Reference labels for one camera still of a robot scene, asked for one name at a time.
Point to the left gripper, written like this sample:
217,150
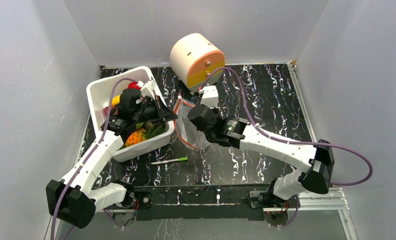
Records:
163,113

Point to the clear zip top bag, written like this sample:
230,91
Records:
187,132

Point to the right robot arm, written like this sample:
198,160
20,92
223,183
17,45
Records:
314,164

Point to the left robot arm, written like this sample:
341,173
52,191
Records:
72,198

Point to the toy pineapple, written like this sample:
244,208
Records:
143,132

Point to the red toy apple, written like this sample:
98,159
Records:
134,85

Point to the yellow toy banana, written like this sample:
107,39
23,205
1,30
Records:
115,101

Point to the round mini drawer cabinet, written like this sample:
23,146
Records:
193,58

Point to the white plastic bin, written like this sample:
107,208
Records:
100,94

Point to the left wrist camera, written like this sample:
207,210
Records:
148,88

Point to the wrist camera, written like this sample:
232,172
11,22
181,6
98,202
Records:
209,96
148,88

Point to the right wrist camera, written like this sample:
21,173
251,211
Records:
209,96

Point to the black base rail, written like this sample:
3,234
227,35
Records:
198,202

